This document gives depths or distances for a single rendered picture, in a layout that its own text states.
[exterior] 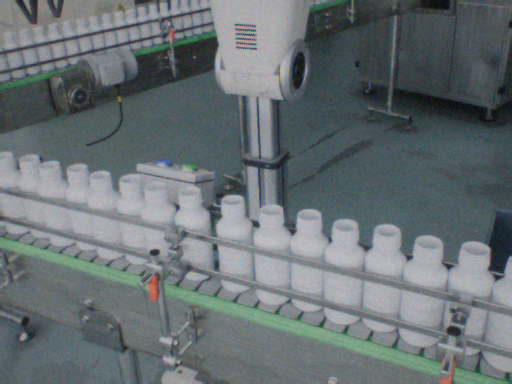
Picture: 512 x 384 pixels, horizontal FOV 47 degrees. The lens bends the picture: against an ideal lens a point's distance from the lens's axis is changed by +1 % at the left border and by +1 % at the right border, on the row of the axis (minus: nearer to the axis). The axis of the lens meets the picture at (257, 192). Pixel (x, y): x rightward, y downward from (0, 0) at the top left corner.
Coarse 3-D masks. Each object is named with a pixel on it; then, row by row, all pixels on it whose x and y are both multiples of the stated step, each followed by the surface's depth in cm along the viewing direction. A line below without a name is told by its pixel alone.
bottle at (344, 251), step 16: (336, 224) 85; (352, 224) 85; (336, 240) 84; (352, 240) 84; (336, 256) 84; (352, 256) 84; (336, 288) 86; (352, 288) 86; (352, 304) 87; (336, 320) 89; (352, 320) 89
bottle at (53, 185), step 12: (48, 168) 109; (60, 168) 108; (48, 180) 107; (60, 180) 108; (48, 192) 107; (60, 192) 108; (48, 204) 108; (48, 216) 110; (60, 216) 110; (60, 228) 111; (72, 228) 112; (60, 240) 112; (72, 240) 113
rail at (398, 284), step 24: (0, 192) 112; (24, 192) 110; (120, 192) 108; (0, 216) 116; (120, 216) 100; (216, 216) 100; (96, 240) 106; (216, 240) 92; (312, 264) 86; (456, 264) 83; (264, 288) 92; (408, 288) 80; (432, 288) 79; (360, 312) 86; (504, 312) 75; (432, 336) 82
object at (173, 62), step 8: (352, 0) 341; (392, 0) 373; (352, 8) 343; (392, 8) 375; (352, 16) 345; (168, 24) 253; (168, 32) 254; (168, 56) 264; (176, 64) 263; (176, 72) 263
